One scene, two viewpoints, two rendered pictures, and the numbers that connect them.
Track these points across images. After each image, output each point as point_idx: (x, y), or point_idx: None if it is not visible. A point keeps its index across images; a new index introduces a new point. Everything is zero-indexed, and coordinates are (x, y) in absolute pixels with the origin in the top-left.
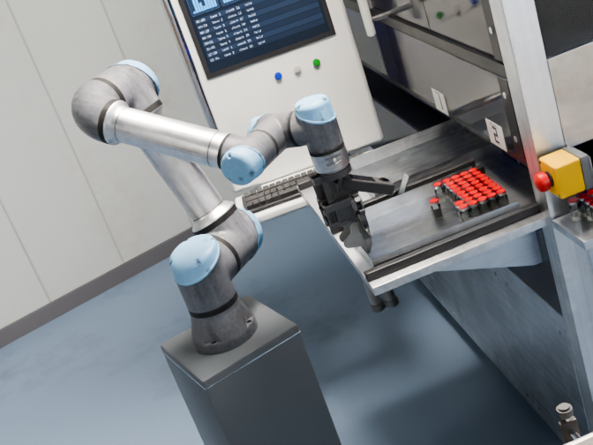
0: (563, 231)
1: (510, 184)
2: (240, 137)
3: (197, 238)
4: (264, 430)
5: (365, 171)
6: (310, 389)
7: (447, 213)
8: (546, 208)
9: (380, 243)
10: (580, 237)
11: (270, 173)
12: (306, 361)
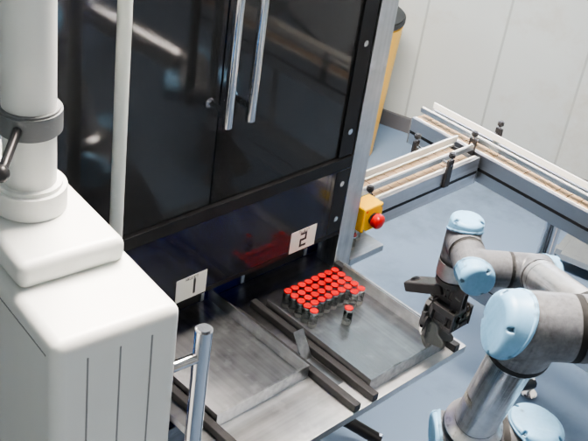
0: (361, 257)
1: (283, 286)
2: (535, 256)
3: (521, 420)
4: None
5: (220, 407)
6: None
7: (336, 318)
8: (347, 255)
9: (393, 354)
10: (377, 246)
11: None
12: None
